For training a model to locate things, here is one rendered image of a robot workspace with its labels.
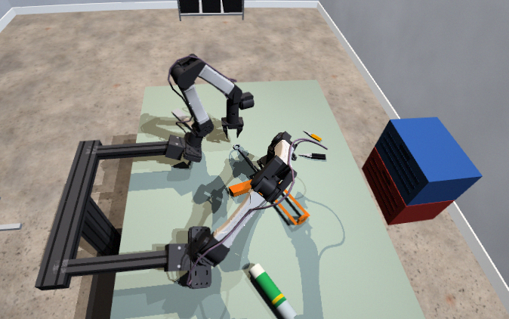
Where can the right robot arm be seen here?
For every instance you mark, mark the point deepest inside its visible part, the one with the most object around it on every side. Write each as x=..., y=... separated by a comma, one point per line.
x=263, y=182

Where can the white sealant cartridge with green and yellow stripes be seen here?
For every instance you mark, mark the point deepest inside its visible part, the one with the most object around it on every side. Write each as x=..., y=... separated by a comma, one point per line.
x=270, y=290

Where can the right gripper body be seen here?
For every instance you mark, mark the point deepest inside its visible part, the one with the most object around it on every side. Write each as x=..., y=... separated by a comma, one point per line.
x=264, y=160

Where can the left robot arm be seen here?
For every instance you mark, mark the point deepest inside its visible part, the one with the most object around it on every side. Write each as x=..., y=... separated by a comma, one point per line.
x=184, y=78

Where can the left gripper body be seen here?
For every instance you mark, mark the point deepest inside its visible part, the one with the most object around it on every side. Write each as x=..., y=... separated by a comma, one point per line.
x=232, y=121

